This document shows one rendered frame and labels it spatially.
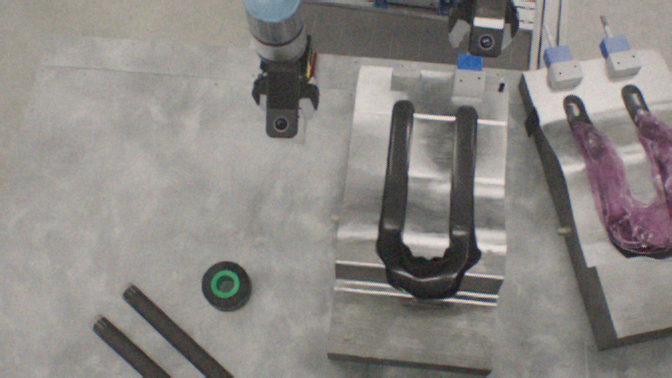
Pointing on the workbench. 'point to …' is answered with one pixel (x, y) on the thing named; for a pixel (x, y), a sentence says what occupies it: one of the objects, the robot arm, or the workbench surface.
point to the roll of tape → (235, 299)
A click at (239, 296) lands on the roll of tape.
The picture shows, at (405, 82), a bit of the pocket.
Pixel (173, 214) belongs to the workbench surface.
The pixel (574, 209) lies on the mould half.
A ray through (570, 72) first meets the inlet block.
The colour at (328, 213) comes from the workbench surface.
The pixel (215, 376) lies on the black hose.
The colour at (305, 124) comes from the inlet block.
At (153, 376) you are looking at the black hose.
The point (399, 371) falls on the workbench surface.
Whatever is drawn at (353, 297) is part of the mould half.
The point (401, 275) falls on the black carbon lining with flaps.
